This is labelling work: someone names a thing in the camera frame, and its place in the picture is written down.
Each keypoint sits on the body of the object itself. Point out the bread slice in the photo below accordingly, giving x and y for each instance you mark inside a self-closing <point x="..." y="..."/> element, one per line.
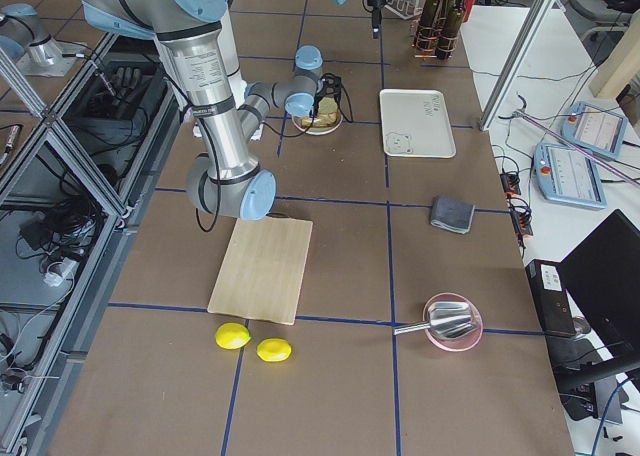
<point x="319" y="122"/>
<point x="327" y="108"/>

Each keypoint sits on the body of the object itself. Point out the cream bear serving tray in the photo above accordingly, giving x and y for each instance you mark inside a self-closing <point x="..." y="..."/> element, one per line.
<point x="415" y="123"/>

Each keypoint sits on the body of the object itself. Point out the white round plate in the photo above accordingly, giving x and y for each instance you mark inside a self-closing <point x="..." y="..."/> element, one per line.
<point x="309" y="131"/>

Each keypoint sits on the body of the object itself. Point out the bread slice under egg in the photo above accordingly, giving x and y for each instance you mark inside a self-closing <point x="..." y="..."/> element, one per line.
<point x="319" y="122"/>

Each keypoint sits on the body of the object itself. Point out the dark green wine bottle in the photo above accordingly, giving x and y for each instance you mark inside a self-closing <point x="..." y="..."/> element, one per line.
<point x="424" y="38"/>

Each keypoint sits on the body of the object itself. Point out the grabber stick tool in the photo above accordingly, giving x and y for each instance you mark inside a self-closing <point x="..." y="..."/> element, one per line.
<point x="603" y="162"/>

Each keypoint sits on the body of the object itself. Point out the folded grey cloth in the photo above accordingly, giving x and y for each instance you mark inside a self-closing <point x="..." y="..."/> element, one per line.
<point x="452" y="214"/>

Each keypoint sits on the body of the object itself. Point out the wooden cutting board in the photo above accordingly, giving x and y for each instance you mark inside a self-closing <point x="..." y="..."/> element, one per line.
<point x="262" y="271"/>

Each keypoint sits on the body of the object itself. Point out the blue teach pendant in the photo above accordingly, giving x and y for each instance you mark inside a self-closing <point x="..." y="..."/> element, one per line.
<point x="599" y="130"/>
<point x="566" y="176"/>

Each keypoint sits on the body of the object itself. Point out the yellow lemon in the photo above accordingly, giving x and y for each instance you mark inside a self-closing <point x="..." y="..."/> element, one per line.
<point x="274" y="350"/>
<point x="232" y="336"/>

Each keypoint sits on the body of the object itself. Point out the metal scoop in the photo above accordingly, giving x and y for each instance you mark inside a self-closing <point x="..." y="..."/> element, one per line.
<point x="447" y="320"/>

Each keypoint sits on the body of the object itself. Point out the pink bowl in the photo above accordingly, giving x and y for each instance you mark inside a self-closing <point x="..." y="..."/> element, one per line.
<point x="464" y="343"/>

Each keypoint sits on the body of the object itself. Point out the black laptop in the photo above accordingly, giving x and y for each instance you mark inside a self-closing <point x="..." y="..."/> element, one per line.
<point x="601" y="275"/>

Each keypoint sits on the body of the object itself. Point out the copper wire bottle rack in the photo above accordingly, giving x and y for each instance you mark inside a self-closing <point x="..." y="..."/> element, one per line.
<point x="440" y="24"/>

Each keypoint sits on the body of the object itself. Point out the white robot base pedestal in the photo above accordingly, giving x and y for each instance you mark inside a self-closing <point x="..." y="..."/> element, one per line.
<point x="240" y="76"/>

